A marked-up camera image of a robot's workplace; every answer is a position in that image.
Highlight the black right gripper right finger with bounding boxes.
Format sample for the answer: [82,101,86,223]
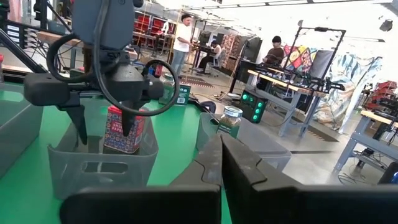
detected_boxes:
[221,133,398,224]

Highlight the black office desk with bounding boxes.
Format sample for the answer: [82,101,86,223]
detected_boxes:
[186,42,215,68]

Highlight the person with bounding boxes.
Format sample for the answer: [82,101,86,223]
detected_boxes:
[262,35,285,68]
[197,39,222,74]
[170,14,194,78]

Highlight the glass spice jar green label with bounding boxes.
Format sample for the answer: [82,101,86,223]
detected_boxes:
[158,73,175,106]
[216,105,243,139]

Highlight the blue white patterned drape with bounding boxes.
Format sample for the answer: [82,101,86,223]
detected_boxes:
[310,54,383,134]

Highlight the red storage bins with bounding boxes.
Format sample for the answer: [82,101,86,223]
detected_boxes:
[363,80,398,113]

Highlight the red shelving unit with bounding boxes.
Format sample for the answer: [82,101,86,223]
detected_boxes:
[133,12,178,40]

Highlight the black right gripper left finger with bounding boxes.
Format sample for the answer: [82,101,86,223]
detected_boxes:
[58,134,223,224]

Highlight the brown patterned panel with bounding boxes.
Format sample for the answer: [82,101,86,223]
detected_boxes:
[220,33,242,71]

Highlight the grey metal table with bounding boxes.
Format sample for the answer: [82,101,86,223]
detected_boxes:
[334,110,398,172]

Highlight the black floor cables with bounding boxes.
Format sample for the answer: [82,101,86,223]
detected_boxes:
[337,167,383,186]

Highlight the red lidded paprika tin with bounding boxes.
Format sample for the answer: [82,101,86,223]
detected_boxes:
[103,105,147,155]

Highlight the black diagonal rig strut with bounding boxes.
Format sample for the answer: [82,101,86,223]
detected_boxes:
[0,27,47,75]

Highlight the black tube frame stand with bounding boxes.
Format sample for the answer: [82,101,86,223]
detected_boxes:
[281,26,348,82]

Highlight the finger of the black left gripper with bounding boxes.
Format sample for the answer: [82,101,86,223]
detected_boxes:
[58,104,89,146]
[120,105,142,138]

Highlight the black table clamp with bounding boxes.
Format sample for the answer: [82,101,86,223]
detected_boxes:
[200,100,218,114]

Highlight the red and blue box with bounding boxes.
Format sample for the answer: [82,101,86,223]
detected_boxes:
[148,63,164,78]

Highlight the dark green spice tin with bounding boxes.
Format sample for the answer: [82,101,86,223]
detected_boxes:
[174,83,192,106]

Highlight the black monitor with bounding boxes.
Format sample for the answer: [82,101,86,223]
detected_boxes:
[241,36,264,63]

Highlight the pink cloth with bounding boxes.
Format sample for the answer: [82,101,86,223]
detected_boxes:
[7,0,24,22]

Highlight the black equipment on workbench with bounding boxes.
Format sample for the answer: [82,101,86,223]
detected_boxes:
[292,73,346,93]

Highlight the computer tower green lights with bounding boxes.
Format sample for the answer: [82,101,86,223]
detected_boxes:
[239,89,268,124]

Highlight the wooden top workbench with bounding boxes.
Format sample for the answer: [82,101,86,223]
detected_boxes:
[247,68,327,138]

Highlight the striped floor mat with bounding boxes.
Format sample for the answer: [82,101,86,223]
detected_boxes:
[180,76,215,90]
[290,116,340,143]

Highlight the translucent grey plastic bin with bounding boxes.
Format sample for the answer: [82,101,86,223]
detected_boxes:
[0,82,44,180]
[47,116,160,200]
[195,111,293,172]

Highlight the colourful artwork panel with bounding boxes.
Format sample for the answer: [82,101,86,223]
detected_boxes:
[281,45,317,74]

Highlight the grey flat panel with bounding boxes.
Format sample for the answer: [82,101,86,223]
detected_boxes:
[309,49,335,80]

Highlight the black and blue object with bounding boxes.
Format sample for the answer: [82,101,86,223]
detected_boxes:
[377,161,398,185]

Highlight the green table mat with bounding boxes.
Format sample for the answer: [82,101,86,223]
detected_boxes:
[0,81,233,224]

